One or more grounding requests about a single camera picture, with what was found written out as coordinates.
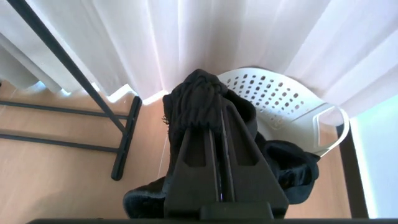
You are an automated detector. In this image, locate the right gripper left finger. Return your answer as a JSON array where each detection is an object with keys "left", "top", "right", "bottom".
[{"left": 164, "top": 127, "right": 221, "bottom": 218}]

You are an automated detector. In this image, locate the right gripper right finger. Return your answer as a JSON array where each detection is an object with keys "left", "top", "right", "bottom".
[{"left": 221, "top": 103, "right": 290, "bottom": 218}]

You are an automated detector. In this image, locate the white laundry basket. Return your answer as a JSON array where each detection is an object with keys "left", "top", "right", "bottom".
[{"left": 217, "top": 67, "right": 351, "bottom": 158}]

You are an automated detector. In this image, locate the black clothes rack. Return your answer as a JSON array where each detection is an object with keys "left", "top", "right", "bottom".
[{"left": 0, "top": 0, "right": 143, "bottom": 182}]

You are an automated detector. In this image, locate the beige curtain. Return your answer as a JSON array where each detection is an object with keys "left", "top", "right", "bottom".
[{"left": 0, "top": 0, "right": 398, "bottom": 119}]

